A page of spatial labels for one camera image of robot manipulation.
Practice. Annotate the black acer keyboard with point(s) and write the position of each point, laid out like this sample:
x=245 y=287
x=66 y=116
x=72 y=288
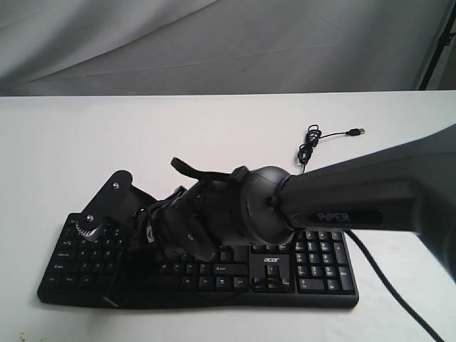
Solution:
x=315 y=271

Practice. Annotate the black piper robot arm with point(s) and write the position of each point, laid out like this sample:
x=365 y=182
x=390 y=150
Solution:
x=406 y=188

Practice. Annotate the black tripod stand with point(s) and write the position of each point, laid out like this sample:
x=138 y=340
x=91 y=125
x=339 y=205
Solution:
x=443 y=41

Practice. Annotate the grey backdrop cloth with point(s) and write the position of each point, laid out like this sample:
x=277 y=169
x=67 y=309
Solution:
x=215 y=47

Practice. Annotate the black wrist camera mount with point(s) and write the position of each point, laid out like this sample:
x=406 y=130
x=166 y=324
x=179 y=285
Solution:
x=118 y=202

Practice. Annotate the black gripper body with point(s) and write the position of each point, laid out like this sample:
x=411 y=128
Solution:
x=196 y=221

